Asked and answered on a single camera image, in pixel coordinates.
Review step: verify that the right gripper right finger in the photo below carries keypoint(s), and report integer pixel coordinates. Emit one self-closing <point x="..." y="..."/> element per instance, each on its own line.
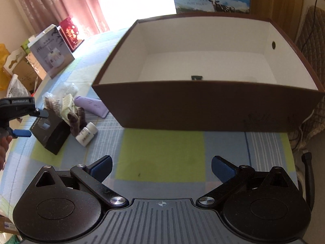
<point x="233" y="179"/>

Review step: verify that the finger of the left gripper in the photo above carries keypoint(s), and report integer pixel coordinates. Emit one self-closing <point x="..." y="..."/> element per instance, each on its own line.
<point x="41" y="113"/>
<point x="19" y="133"/>

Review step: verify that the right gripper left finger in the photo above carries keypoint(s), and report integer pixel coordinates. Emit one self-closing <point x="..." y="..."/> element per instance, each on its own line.
<point x="93" y="175"/>

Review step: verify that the clear snack packet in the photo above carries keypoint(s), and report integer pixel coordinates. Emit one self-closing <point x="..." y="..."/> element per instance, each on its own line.
<point x="52" y="102"/>

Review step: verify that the black shaver box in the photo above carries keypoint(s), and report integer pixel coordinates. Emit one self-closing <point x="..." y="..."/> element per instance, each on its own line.
<point x="51" y="132"/>

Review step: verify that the cream zigzag holder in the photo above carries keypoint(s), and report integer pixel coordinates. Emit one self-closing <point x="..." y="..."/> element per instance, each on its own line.
<point x="67" y="107"/>

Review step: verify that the white cream bottle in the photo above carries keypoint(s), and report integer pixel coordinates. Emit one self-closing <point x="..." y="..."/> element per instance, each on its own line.
<point x="87" y="134"/>

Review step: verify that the purple tube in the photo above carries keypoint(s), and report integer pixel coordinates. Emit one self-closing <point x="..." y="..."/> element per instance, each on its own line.
<point x="95" y="106"/>

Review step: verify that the green black tube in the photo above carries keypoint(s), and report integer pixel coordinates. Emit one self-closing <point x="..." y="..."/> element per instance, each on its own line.
<point x="196" y="77"/>

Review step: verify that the person's left hand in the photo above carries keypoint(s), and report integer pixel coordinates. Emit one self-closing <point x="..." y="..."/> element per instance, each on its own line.
<point x="4" y="146"/>

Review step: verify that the clear plastic bag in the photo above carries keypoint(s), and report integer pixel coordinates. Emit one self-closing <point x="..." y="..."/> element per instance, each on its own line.
<point x="16" y="88"/>

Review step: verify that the yellow plastic bag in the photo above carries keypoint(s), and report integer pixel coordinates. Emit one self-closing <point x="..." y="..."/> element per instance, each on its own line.
<point x="5" y="77"/>

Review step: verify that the brown cardboard carton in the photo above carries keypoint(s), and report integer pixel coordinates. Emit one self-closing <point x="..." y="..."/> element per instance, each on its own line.
<point x="29" y="78"/>

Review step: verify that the white cutout cardboard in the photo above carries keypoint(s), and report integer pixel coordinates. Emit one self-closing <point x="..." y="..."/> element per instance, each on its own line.
<point x="15" y="62"/>

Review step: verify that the checkered tablecloth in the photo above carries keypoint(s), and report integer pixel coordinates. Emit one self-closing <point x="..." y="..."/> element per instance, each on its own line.
<point x="147" y="163"/>

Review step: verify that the white appliance box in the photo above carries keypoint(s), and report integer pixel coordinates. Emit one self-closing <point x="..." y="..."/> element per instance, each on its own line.
<point x="51" y="51"/>

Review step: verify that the black chair armrest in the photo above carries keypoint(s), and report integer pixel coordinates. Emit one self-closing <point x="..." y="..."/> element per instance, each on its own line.
<point x="306" y="179"/>

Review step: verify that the red gift bag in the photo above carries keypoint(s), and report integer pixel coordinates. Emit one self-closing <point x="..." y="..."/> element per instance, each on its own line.
<point x="70" y="33"/>

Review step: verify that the brown cardboard storage box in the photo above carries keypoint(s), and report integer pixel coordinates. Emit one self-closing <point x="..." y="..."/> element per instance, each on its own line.
<point x="254" y="77"/>

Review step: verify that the pink curtain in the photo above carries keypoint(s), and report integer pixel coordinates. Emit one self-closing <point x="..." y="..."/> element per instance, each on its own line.
<point x="88" y="13"/>

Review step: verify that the brown quilted chair cover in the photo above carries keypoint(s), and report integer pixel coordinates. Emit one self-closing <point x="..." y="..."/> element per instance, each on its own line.
<point x="311" y="44"/>

